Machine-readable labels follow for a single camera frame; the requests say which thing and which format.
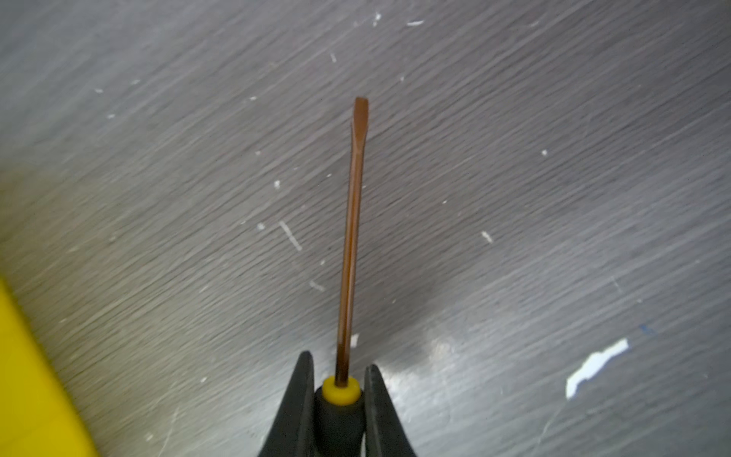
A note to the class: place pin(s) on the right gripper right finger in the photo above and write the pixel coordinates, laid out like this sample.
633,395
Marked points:
384,433

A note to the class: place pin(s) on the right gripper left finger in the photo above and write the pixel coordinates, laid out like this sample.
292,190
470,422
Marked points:
291,433

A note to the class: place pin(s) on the yellow plastic bin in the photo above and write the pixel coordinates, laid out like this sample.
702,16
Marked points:
37,416

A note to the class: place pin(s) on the black yellow screwdriver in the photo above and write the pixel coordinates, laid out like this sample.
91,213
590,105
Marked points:
339,417

